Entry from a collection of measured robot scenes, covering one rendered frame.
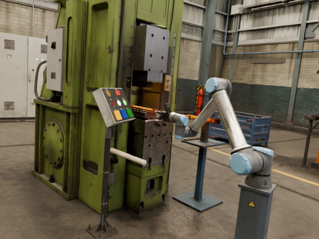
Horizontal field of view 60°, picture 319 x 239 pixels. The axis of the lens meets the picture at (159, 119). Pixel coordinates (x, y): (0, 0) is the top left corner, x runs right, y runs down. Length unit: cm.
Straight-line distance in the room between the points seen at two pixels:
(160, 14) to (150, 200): 184
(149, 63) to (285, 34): 871
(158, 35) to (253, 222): 174
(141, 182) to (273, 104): 849
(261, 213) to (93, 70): 191
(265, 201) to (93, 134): 165
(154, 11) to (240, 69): 902
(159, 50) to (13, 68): 536
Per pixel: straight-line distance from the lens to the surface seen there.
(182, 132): 239
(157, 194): 288
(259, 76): 1106
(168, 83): 292
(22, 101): 763
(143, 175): 264
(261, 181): 208
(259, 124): 634
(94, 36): 281
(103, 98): 201
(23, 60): 760
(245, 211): 215
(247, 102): 1129
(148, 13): 277
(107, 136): 221
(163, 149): 274
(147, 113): 258
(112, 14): 253
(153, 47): 259
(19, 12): 834
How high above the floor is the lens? 128
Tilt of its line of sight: 8 degrees down
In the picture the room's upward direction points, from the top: 5 degrees clockwise
